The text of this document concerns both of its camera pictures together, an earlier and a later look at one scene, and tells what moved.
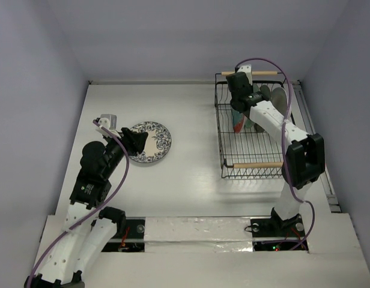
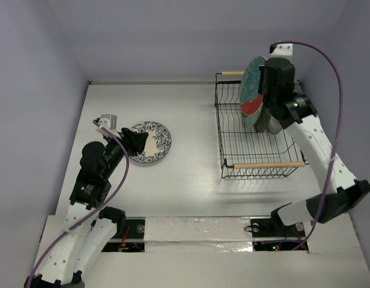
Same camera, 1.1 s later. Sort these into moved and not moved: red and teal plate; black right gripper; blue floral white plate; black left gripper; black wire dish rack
Moved: black right gripper; red and teal plate
Not moved: black left gripper; blue floral white plate; black wire dish rack
